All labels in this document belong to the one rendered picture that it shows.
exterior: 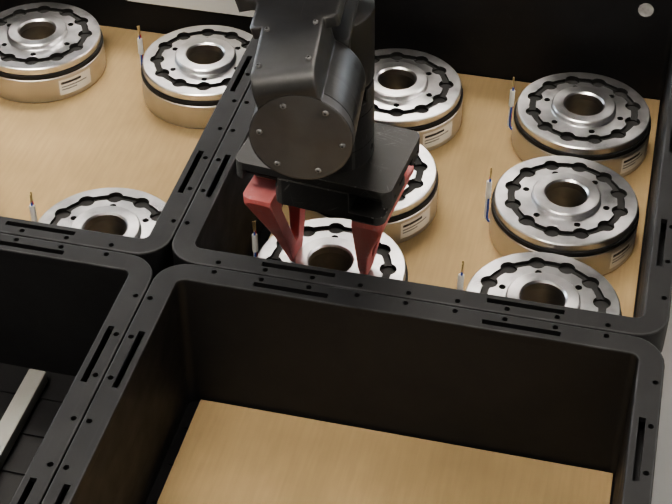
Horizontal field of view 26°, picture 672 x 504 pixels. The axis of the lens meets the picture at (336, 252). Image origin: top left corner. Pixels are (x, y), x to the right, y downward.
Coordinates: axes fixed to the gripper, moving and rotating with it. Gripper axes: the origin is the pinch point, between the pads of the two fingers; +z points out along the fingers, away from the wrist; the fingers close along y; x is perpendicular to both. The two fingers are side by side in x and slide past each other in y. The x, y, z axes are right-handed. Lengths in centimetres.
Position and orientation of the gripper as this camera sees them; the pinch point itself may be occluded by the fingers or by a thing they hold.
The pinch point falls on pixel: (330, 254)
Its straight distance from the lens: 96.7
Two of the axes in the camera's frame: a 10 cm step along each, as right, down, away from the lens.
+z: 0.1, 7.4, 6.7
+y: 9.4, 2.2, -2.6
